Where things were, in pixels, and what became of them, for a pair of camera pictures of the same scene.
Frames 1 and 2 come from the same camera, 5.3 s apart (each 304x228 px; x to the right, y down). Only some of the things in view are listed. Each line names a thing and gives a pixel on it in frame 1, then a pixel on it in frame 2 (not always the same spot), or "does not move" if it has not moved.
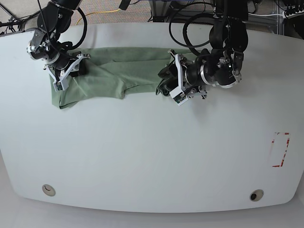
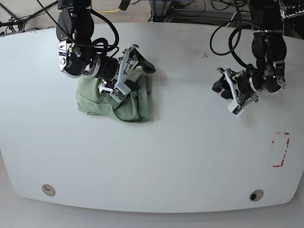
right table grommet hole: [256, 195] does not move
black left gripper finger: [83, 70] -> [133, 86]
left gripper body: [44, 46] -> [73, 62]
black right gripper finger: [169, 71] -> [220, 84]
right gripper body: [217, 66] -> [272, 80]
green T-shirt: [118, 71] -> [135, 107]
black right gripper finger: [168, 84] -> [227, 94]
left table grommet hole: [49, 190] does not move
